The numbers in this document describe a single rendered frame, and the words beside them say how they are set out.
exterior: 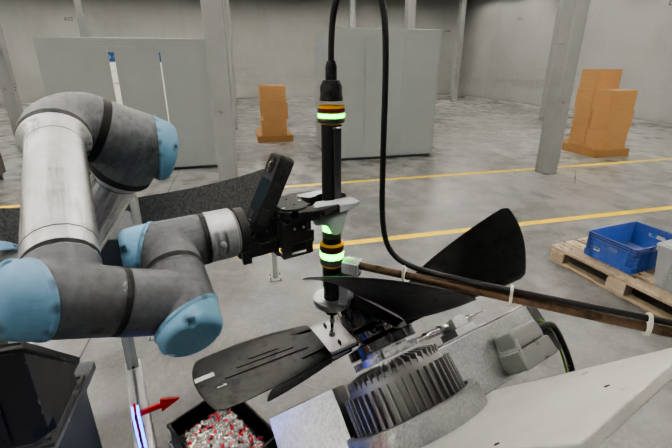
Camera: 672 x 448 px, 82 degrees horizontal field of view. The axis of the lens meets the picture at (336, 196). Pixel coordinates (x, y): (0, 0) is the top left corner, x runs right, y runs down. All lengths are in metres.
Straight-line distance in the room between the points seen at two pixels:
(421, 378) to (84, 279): 0.54
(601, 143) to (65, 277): 8.71
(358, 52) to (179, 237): 6.50
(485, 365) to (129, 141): 0.81
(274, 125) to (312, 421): 8.24
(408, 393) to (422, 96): 6.86
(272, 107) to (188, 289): 8.39
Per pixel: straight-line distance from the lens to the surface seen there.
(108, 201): 0.86
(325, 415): 0.86
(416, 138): 7.48
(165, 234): 0.56
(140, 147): 0.77
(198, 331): 0.48
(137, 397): 1.27
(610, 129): 8.88
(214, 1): 5.01
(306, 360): 0.74
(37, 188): 0.57
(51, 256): 0.48
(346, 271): 0.69
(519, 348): 0.91
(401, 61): 7.21
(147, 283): 0.47
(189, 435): 1.14
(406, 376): 0.75
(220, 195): 2.68
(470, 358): 0.90
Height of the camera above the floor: 1.69
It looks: 19 degrees down
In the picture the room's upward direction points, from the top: straight up
